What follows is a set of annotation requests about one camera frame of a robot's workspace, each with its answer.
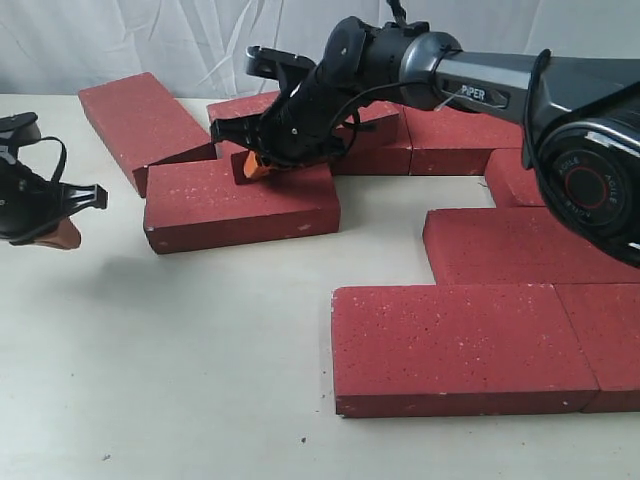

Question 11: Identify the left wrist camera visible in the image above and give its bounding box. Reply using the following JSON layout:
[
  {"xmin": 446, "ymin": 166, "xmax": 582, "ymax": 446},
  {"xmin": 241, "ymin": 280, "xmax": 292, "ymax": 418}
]
[{"xmin": 0, "ymin": 112, "xmax": 42, "ymax": 150}]

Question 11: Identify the third row red brick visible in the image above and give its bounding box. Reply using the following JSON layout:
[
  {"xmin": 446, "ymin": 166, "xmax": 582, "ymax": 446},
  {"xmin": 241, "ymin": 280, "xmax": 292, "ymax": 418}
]
[{"xmin": 423, "ymin": 207, "xmax": 639, "ymax": 285}]

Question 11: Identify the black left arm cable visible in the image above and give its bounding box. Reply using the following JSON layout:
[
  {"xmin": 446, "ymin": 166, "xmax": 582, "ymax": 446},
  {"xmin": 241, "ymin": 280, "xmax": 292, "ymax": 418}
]
[{"xmin": 9, "ymin": 135, "xmax": 71, "ymax": 246}]

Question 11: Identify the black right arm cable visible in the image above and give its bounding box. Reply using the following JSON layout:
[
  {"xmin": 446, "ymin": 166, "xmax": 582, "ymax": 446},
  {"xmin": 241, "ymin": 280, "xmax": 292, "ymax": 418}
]
[{"xmin": 324, "ymin": 0, "xmax": 554, "ymax": 151}]

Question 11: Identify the back row left red brick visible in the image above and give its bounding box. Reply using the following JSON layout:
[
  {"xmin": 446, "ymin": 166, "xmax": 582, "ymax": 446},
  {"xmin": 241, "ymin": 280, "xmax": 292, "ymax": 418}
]
[{"xmin": 330, "ymin": 102, "xmax": 412, "ymax": 176}]

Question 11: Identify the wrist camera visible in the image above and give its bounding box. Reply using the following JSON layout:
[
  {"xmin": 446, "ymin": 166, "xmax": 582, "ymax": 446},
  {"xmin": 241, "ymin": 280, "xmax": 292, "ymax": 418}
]
[
  {"xmin": 0, "ymin": 112, "xmax": 42, "ymax": 150},
  {"xmin": 245, "ymin": 45, "xmax": 316, "ymax": 84}
]

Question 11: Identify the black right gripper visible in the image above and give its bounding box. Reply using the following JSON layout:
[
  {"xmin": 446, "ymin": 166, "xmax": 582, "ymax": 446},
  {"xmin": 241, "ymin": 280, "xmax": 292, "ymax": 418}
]
[{"xmin": 210, "ymin": 17, "xmax": 373, "ymax": 180}]

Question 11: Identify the front row right red brick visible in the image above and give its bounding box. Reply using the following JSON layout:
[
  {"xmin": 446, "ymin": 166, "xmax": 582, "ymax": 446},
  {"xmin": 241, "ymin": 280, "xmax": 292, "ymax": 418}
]
[{"xmin": 555, "ymin": 284, "xmax": 639, "ymax": 413}]

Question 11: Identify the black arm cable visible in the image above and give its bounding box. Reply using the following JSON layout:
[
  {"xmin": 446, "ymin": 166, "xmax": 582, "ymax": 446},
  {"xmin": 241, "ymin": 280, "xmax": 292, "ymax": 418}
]
[
  {"xmin": 324, "ymin": 0, "xmax": 554, "ymax": 151},
  {"xmin": 9, "ymin": 135, "xmax": 71, "ymax": 246}
]

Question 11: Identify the back row right red brick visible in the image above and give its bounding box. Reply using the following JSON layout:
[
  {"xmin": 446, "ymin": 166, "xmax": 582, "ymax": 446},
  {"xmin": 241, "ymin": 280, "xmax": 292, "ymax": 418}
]
[{"xmin": 404, "ymin": 107, "xmax": 522, "ymax": 176}]

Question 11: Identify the second row right red brick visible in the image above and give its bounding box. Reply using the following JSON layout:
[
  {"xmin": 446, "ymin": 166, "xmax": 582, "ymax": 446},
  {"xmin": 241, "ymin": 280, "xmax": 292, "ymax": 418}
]
[{"xmin": 484, "ymin": 149, "xmax": 544, "ymax": 208}]

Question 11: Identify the front row left red brick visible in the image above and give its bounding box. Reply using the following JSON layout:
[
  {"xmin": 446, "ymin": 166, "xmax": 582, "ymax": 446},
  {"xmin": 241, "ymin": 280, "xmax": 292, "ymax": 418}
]
[{"xmin": 331, "ymin": 284, "xmax": 599, "ymax": 418}]

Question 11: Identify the white-flecked red brick chipped corner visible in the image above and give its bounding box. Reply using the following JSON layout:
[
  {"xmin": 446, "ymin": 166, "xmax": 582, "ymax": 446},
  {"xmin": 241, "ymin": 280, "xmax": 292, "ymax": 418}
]
[{"xmin": 207, "ymin": 91, "xmax": 400, "ymax": 151}]

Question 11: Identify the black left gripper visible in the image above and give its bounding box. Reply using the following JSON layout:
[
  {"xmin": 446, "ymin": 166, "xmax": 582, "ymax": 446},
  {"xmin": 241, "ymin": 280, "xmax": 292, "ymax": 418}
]
[{"xmin": 1, "ymin": 145, "xmax": 108, "ymax": 250}]

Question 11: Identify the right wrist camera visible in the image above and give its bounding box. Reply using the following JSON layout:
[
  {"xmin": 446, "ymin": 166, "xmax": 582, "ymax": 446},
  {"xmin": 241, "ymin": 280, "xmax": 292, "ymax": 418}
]
[{"xmin": 245, "ymin": 45, "xmax": 316, "ymax": 84}]

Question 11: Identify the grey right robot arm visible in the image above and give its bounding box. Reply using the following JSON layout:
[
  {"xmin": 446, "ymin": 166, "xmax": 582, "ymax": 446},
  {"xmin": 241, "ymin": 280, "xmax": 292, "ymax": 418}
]
[{"xmin": 210, "ymin": 9, "xmax": 639, "ymax": 266}]

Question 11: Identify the white backdrop cloth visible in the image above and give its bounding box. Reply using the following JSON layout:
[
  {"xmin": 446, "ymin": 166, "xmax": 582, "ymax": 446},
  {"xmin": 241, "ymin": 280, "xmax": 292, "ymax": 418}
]
[{"xmin": 1, "ymin": 0, "xmax": 639, "ymax": 98}]

